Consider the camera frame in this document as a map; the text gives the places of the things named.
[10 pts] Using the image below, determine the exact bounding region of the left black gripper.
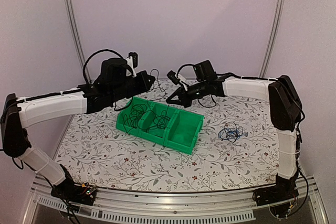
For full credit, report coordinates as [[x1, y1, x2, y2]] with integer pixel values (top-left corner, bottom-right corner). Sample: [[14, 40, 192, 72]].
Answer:
[[110, 70, 155, 103]]

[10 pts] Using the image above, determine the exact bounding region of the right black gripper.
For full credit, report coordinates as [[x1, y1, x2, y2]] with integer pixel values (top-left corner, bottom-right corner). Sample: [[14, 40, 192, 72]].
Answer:
[[166, 80, 208, 108]]

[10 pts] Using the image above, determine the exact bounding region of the blue cable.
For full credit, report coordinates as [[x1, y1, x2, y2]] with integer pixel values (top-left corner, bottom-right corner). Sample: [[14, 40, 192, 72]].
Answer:
[[217, 121, 249, 143]]

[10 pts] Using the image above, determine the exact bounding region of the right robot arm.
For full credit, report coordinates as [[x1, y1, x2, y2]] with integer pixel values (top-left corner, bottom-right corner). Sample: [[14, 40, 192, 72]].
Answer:
[[166, 60, 305, 201]]

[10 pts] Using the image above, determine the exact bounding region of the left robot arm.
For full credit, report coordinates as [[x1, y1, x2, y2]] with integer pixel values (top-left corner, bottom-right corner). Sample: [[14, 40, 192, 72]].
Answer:
[[1, 49, 155, 200]]

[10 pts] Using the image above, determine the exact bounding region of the green three-compartment bin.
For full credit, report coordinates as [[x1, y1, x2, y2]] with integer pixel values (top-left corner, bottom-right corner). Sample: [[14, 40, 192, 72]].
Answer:
[[116, 97, 204, 154]]

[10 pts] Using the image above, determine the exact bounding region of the floral table mat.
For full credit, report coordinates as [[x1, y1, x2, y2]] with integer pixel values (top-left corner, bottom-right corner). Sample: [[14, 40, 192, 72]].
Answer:
[[54, 78, 300, 193]]

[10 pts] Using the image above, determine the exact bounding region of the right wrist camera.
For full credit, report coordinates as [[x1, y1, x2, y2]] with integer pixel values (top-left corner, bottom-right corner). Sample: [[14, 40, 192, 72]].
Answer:
[[167, 70, 189, 91]]

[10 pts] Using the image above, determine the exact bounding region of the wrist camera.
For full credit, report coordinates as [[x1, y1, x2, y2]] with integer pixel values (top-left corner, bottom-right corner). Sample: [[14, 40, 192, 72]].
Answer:
[[167, 70, 189, 91], [126, 52, 138, 78]]

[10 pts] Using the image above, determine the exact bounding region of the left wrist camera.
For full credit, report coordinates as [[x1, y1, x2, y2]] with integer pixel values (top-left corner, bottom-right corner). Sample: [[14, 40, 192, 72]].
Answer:
[[126, 52, 138, 78]]

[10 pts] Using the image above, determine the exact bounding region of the front aluminium rail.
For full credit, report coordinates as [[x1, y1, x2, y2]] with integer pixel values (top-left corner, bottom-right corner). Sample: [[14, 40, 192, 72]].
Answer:
[[23, 176, 330, 223]]

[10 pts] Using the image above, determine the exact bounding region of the left aluminium frame post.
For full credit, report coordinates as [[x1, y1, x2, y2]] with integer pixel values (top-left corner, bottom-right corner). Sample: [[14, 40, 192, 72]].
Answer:
[[64, 0, 86, 69]]

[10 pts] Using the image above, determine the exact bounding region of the aluminium frame post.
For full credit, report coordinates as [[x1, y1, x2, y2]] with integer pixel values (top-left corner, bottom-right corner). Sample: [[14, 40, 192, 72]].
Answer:
[[64, 0, 86, 69], [259, 0, 285, 78]]

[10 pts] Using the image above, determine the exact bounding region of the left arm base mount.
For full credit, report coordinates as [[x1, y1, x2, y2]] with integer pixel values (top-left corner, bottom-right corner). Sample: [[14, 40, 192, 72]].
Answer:
[[51, 181, 97, 206]]

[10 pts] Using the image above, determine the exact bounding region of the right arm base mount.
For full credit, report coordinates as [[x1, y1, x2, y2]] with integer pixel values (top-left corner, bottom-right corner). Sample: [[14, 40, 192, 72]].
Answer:
[[252, 185, 299, 219]]

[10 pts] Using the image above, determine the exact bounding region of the right aluminium frame post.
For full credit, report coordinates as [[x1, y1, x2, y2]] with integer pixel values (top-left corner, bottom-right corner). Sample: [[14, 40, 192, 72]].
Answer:
[[259, 0, 285, 78]]

